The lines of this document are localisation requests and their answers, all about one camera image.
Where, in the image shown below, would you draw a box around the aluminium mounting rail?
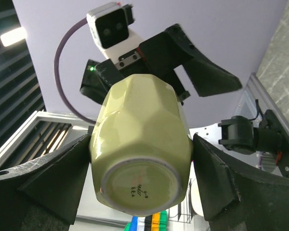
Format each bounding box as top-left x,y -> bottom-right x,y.
0,111 -> 91,166

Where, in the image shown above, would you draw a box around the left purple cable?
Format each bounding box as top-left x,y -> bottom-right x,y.
54,18 -> 97,125

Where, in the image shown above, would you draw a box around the yellow-green faceted mug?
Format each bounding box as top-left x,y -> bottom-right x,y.
89,74 -> 193,217

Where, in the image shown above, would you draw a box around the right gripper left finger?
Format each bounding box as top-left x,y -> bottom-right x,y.
0,134 -> 91,231

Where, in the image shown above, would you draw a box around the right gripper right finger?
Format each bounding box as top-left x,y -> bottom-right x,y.
193,134 -> 289,231

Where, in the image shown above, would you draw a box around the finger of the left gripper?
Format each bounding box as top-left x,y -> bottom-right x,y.
138,24 -> 242,97

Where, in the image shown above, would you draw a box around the colourful blocks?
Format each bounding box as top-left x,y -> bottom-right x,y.
124,210 -> 168,231

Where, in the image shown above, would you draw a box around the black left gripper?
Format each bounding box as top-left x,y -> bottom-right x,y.
80,48 -> 190,104

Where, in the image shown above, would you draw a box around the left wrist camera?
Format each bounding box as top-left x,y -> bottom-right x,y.
86,2 -> 143,63

